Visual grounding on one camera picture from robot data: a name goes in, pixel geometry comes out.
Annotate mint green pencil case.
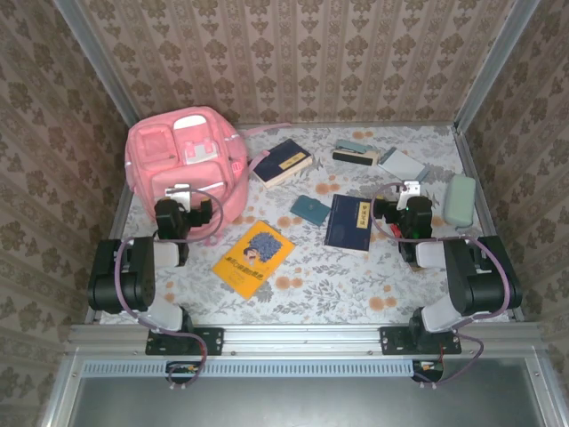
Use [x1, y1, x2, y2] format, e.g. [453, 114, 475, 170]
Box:
[444, 173, 477, 232]

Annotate thick navy book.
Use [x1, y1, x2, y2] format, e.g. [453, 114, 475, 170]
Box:
[251, 138, 314, 189]

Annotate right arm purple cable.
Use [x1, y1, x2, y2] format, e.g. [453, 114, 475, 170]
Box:
[370, 181, 512, 391]

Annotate teal and black stapler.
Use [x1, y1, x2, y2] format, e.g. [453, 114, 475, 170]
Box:
[332, 138, 381, 168]

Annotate white notebook blue cover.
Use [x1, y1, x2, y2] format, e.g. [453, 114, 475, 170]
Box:
[377, 148, 431, 184]

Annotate thin navy book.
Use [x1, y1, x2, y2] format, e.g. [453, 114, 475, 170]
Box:
[323, 193, 373, 254]

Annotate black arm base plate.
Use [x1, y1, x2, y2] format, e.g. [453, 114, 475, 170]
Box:
[379, 326, 462, 356]
[145, 327, 225, 356]

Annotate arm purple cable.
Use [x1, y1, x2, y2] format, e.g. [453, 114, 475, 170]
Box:
[113, 189, 223, 392]
[370, 181, 512, 391]

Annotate aluminium frame post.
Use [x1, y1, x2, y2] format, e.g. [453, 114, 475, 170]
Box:
[52, 0, 143, 130]
[452, 0, 542, 134]

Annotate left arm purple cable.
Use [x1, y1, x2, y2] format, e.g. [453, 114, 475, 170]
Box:
[113, 189, 223, 392]

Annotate yellow cartoon cover book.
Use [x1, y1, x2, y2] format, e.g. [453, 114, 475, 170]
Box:
[212, 220, 297, 302]

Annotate pink school backpack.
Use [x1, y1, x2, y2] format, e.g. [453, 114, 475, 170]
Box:
[124, 105, 293, 246]

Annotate grey metal sheet panel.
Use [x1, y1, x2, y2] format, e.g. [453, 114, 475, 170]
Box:
[66, 358, 552, 427]

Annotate floral tablecloth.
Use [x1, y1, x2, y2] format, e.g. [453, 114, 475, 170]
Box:
[98, 124, 512, 326]

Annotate grey slotted cable duct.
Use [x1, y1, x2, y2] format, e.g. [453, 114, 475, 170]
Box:
[82, 359, 414, 378]

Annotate small teal wallet notebook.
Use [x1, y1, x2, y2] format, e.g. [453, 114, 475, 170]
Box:
[290, 194, 333, 227]

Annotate wide aluminium mounting rail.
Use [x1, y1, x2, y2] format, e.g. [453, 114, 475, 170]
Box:
[68, 323, 541, 357]

